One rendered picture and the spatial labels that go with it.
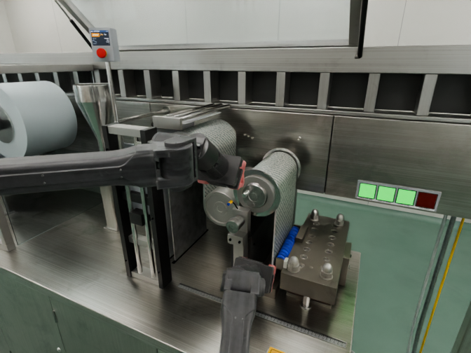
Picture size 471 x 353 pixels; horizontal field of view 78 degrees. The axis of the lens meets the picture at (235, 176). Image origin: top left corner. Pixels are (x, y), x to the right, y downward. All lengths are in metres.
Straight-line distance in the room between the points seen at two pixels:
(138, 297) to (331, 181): 0.78
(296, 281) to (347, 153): 0.48
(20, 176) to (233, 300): 0.39
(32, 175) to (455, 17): 3.33
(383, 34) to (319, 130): 2.38
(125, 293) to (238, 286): 0.57
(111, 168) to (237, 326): 0.33
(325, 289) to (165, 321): 0.47
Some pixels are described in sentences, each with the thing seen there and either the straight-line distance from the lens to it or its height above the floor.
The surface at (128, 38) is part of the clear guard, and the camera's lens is 1.44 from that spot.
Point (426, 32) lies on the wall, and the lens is 3.41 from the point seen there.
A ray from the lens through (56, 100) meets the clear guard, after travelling 1.51.
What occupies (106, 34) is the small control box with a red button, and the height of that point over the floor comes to 1.69.
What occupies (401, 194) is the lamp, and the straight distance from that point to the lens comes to 1.13.
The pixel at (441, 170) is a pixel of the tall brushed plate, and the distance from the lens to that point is 1.12.
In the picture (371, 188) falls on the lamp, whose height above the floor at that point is 1.20.
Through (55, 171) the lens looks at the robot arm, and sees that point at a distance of 0.50.
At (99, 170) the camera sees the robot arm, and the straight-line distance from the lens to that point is 0.49.
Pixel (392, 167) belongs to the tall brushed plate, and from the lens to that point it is 1.11.
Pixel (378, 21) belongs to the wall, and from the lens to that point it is 3.40.
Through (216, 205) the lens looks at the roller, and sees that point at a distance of 0.93.
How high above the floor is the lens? 1.61
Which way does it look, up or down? 22 degrees down
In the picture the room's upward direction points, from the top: straight up
